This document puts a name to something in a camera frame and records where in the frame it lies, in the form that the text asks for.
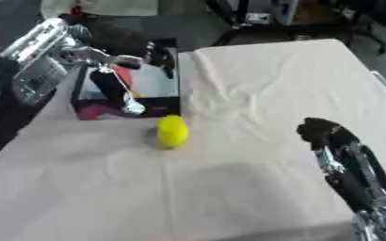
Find blue block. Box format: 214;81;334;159
82;83;103;99

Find yellow cylinder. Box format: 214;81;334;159
154;114;192;150

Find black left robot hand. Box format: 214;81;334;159
86;22;179;117

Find black box with white inside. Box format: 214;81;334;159
69;38;184;121

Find black tripod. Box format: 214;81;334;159
202;0;261;48

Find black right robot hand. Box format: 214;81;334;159
295;117;386;215

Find red block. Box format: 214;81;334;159
112;67;137;95

